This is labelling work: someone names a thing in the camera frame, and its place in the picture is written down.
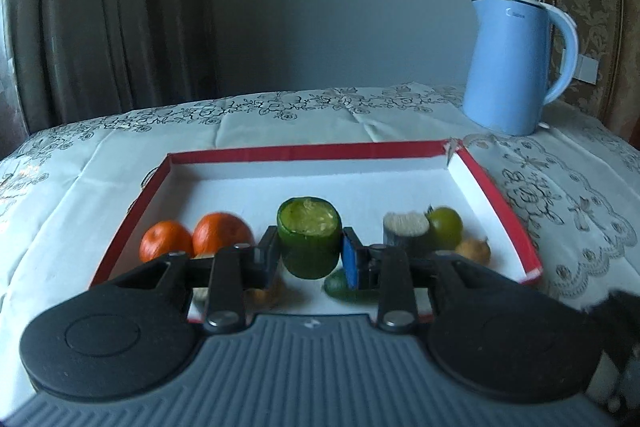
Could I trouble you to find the red shallow cardboard tray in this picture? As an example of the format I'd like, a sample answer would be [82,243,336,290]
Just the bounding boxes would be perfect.
[93,140,542,284]

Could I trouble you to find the brown kiwi fruit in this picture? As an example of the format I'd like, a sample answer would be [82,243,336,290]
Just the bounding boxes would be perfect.
[244,277,285,310]

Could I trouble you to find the green cucumber cylinder piece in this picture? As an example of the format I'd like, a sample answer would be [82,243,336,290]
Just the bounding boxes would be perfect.
[277,196,343,280]

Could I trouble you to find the dark sugarcane piece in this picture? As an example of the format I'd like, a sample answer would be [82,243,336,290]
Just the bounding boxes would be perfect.
[383,211,431,257]

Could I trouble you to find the tan longan fruit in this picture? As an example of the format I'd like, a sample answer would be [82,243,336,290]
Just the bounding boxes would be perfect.
[454,239,491,265]

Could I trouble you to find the green tomato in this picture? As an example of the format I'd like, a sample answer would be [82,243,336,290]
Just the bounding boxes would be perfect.
[426,207,463,251]

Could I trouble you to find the brown patterned curtain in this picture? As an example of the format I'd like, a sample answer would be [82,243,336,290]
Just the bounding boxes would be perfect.
[1,0,218,132]

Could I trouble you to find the white embroidered tablecloth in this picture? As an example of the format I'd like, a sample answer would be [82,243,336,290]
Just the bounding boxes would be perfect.
[1,83,639,416]

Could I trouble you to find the white wall switch panel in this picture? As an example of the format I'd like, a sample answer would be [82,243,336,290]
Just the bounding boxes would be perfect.
[574,54,599,86]

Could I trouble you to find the green avocado half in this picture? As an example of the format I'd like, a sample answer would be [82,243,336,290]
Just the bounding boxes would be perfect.
[322,268,378,303]

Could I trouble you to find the light blue electric kettle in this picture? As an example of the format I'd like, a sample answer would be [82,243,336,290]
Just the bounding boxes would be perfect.
[462,0,579,135]

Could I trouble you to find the orange mandarin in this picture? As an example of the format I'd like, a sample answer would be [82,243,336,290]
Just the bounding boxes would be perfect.
[192,212,254,257]
[139,220,194,263]

